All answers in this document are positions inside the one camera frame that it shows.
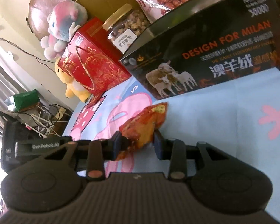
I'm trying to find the nut jar gold lid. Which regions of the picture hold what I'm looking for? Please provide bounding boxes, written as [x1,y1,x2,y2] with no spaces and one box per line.
[102,4,150,54]

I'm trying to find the black sheep print box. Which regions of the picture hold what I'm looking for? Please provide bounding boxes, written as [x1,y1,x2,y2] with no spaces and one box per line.
[121,0,280,100]

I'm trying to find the green box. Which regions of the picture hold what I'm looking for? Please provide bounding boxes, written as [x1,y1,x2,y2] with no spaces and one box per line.
[13,89,40,112]

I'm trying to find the red gift bag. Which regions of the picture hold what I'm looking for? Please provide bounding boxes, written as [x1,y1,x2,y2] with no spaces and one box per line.
[58,17,131,96]

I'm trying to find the red snack packet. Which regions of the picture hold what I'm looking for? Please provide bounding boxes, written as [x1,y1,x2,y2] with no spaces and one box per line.
[116,102,168,161]

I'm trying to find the pink blue plush toy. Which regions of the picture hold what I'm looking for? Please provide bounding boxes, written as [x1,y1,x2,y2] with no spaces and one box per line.
[40,0,88,60]

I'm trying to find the pig cartoon bed sheet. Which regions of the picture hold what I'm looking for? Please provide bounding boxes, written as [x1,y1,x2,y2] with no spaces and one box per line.
[64,68,280,221]

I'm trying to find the yellow duck plush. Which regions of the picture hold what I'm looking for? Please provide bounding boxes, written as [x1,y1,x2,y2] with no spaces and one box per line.
[55,57,91,103]

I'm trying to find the black wall cable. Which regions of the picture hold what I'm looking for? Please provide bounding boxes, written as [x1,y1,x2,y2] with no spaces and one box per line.
[0,32,57,65]

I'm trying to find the power strip with cables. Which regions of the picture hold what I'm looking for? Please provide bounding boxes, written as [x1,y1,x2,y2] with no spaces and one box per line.
[21,104,73,139]

